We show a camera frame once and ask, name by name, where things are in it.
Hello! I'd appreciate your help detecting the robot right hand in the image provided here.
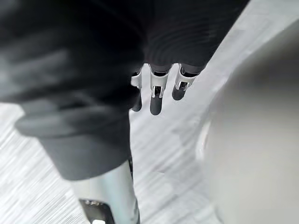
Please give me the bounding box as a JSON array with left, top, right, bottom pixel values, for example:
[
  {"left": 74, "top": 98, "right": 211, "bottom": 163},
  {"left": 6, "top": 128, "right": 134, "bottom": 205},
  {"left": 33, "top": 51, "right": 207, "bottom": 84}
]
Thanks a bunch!
[{"left": 0, "top": 0, "right": 251, "bottom": 224}]

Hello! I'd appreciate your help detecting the silver robot right leg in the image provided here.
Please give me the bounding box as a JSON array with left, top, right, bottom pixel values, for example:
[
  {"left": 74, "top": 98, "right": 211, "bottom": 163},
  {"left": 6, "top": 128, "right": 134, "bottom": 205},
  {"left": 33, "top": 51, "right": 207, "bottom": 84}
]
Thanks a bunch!
[{"left": 195, "top": 14, "right": 299, "bottom": 224}]

